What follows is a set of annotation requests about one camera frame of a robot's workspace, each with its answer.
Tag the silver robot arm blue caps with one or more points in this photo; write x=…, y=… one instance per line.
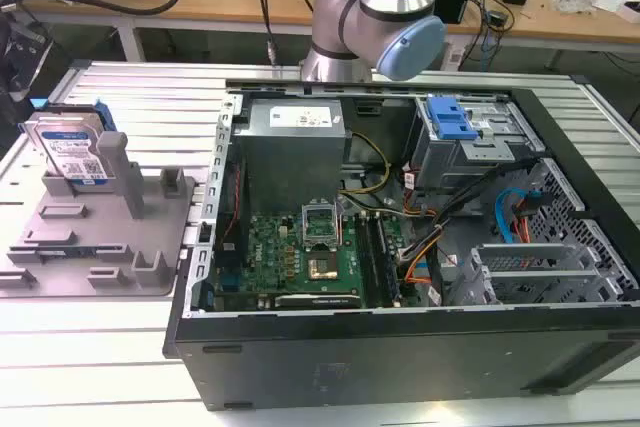
x=370, y=17

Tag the blue disk bay latch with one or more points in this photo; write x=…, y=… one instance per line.
x=450, y=119

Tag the metal disk bay cage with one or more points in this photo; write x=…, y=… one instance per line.
x=470, y=147

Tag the hard disk blue carrier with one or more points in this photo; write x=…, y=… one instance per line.
x=70, y=147

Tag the grey power supply unit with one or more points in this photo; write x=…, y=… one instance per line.
x=287, y=157

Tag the green motherboard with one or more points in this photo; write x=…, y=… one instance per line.
x=300, y=262

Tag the CPU socket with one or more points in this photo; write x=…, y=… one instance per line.
x=323, y=267

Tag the black RAM slots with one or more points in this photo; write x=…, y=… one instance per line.
x=377, y=262

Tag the black graphics card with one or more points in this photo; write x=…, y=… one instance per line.
x=315, y=302

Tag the black crossbar in case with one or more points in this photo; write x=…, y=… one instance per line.
x=480, y=187

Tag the black open PC case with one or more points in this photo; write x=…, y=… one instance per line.
x=380, y=357

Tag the grey plastic parts rack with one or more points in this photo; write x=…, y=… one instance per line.
x=95, y=242

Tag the silver expansion slot bracket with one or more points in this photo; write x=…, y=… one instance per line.
x=530, y=252

